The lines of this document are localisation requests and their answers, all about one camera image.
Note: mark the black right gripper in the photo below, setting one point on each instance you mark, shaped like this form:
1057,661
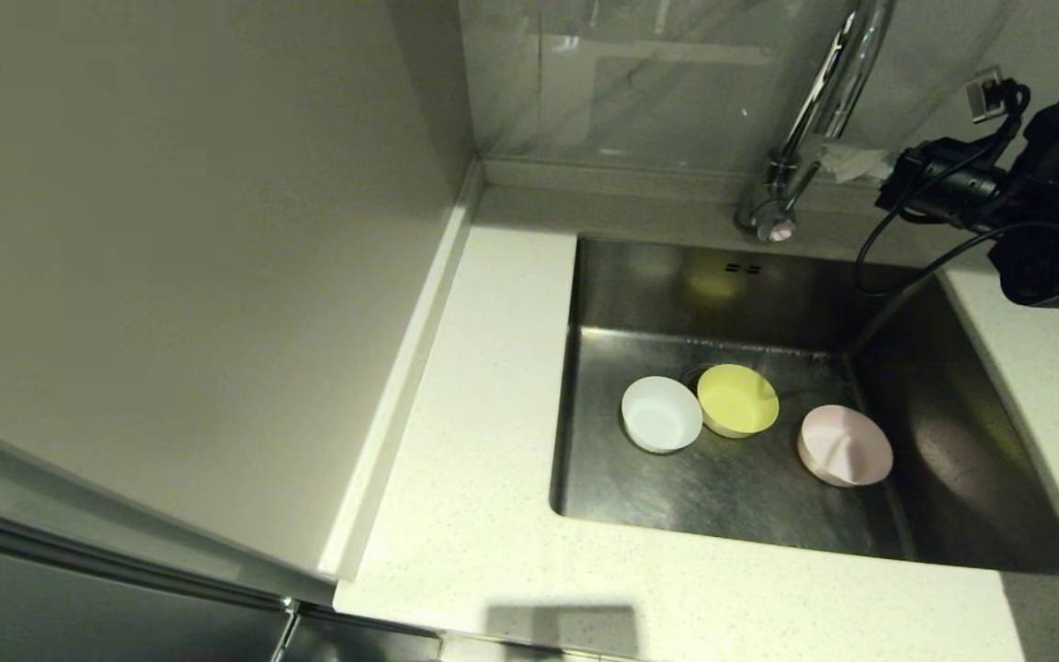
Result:
948,184

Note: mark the chrome gooseneck faucet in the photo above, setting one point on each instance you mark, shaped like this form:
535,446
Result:
773,207

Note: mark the yellow plastic bowl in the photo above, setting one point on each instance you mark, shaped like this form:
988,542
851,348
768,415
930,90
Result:
739,400

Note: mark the pink plastic bowl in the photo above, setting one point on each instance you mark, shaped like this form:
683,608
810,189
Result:
847,446

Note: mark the white plastic bowl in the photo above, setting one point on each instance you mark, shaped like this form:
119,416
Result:
661,416

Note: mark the stainless steel sink basin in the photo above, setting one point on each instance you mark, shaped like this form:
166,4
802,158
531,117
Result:
640,496

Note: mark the dark steel appliance door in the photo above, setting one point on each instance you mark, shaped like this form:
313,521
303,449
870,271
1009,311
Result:
79,607

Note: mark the small grey wrist camera box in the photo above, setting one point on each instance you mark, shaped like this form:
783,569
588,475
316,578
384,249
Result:
984,94

